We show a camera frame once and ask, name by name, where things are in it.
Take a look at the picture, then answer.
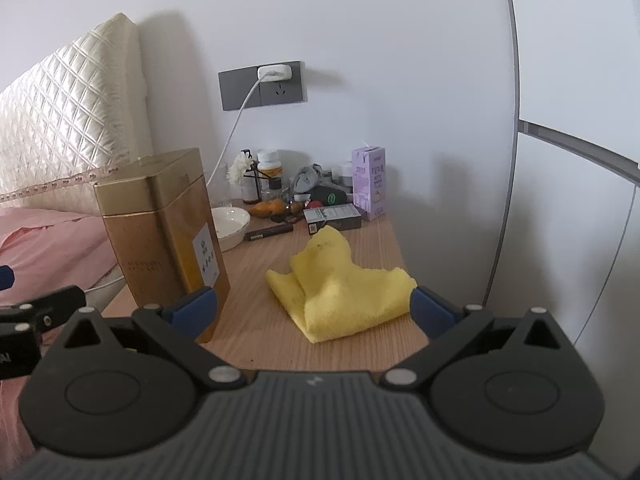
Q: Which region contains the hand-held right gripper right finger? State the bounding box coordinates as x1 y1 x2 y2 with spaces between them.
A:
382 286 568 389

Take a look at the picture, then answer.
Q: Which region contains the pink bedsheet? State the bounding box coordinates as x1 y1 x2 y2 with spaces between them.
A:
0 205 123 466

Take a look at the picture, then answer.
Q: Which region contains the black flat box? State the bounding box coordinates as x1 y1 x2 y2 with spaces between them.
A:
303 204 363 234

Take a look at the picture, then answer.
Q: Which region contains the white wardrobe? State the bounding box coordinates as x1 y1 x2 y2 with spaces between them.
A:
482 0 640 361

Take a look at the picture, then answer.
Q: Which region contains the grey wall socket panel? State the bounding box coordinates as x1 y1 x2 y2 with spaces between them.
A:
218 60 309 112

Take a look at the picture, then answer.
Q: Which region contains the white charger plug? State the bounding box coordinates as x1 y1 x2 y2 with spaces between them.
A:
256 63 292 83

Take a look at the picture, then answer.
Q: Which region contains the brown glass bottle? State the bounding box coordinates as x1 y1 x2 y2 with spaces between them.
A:
239 149 259 206

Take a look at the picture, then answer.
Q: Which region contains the grey crumpled cloth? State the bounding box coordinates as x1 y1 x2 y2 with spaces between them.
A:
292 164 327 197

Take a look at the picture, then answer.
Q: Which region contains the white-capped pill bottle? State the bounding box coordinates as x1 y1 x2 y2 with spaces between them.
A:
257 149 284 179

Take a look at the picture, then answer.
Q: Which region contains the yellow cleaning cloth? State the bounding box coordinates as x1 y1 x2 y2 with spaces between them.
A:
265 225 418 345

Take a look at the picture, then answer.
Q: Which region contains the dark green pouch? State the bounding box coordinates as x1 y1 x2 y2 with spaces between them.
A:
311 185 352 207

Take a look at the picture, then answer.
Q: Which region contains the white flower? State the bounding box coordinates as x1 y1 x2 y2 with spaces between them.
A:
227 153 251 187

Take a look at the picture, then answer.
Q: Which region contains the gold tin container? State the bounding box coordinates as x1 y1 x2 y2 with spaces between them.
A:
93 147 232 344

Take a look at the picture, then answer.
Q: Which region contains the orange gourd figurine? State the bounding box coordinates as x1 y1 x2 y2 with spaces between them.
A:
249 199 287 219

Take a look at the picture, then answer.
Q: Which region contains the purple milk carton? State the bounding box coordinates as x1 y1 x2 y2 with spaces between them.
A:
351 145 388 222

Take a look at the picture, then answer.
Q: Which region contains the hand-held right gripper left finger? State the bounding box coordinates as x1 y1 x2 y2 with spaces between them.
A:
55 286 248 394

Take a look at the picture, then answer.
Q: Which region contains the dark slim tube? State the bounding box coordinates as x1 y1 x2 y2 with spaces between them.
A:
244 224 295 242

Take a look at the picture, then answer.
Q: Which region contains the white charger cable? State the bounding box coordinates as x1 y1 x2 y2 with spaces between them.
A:
206 78 262 187

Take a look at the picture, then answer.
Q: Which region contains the white ceramic bowl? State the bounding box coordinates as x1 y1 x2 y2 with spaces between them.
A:
210 206 251 253

